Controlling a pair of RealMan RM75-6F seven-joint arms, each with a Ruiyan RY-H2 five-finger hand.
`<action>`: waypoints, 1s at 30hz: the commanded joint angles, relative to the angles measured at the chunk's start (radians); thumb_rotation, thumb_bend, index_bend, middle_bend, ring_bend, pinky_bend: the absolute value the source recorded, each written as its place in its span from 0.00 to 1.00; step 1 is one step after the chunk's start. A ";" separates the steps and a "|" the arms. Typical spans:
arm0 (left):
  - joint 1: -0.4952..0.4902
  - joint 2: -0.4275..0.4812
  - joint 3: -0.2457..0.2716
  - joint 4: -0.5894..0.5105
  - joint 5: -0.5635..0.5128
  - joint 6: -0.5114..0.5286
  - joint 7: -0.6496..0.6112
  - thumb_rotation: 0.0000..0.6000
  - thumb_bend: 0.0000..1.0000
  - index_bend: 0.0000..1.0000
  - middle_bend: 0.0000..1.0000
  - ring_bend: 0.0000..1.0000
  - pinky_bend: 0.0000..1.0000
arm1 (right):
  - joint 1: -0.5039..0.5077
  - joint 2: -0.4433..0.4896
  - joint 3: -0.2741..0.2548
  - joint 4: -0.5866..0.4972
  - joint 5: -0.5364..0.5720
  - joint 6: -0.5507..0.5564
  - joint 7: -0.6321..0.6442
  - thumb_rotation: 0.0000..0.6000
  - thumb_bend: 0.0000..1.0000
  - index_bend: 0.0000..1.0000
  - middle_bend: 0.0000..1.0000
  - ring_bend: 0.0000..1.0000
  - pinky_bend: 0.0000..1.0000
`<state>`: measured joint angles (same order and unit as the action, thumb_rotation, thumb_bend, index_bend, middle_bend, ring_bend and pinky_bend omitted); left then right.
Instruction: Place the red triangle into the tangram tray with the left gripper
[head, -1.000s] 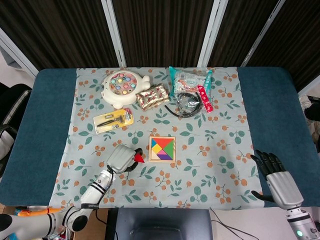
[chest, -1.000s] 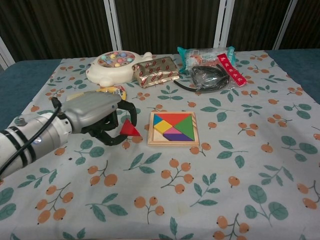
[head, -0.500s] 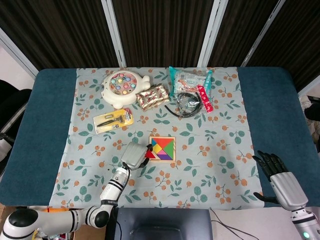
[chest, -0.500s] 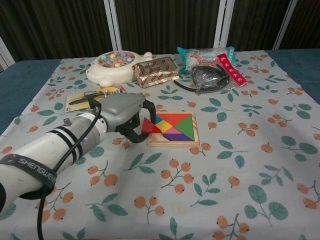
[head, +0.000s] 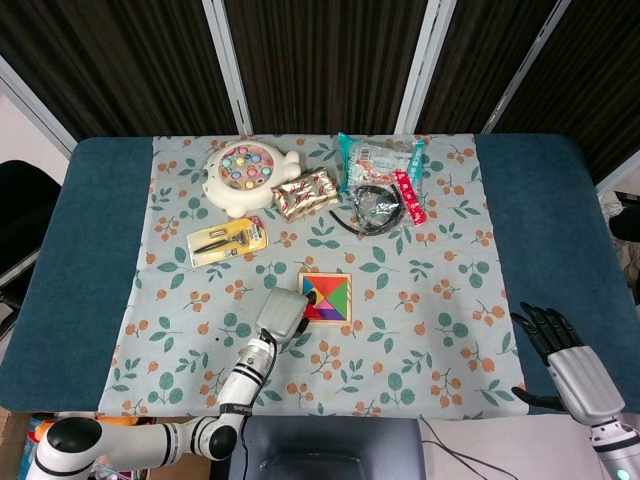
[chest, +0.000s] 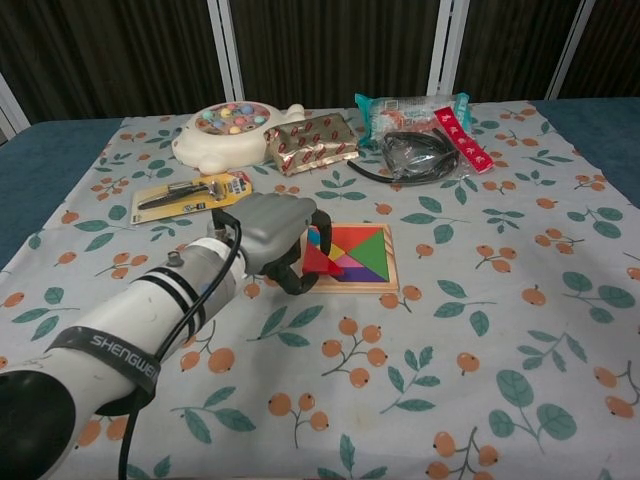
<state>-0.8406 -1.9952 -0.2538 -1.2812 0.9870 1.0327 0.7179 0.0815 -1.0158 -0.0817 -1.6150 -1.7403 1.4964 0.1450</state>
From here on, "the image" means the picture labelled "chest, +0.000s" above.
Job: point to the left black grey robot hand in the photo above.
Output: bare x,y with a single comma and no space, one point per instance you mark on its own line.
272,225

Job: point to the red triangle piece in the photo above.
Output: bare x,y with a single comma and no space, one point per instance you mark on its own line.
317,262

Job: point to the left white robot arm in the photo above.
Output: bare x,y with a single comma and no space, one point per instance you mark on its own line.
130,320

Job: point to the blue triangle tangram piece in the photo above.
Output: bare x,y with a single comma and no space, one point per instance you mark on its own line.
314,235

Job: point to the yellow tangram piece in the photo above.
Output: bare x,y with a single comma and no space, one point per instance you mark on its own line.
342,251

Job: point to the orange triangle tangram piece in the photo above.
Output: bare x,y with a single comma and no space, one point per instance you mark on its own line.
357,236

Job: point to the pink triangle tangram piece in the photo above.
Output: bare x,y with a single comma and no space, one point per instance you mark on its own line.
352,262

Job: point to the green triangle tangram piece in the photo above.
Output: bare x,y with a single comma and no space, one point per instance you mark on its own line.
375,252

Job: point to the wooden tangram puzzle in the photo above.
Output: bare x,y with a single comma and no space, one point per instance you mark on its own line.
390,285

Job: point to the gold red snack packet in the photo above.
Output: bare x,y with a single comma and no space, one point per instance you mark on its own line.
310,142

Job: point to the white whale fishing toy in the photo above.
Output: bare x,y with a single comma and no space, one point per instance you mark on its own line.
225,140

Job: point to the yellow carded razor pack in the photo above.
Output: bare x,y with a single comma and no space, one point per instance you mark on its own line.
165,200

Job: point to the teal snack bag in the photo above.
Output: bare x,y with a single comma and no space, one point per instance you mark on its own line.
395,115

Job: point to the floral print tablecloth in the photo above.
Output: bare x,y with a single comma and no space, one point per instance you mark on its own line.
425,340

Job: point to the red printed packet strip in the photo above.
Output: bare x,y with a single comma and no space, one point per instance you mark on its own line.
470,147

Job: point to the white partition post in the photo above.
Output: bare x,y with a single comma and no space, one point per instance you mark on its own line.
572,47
12,107
447,47
227,50

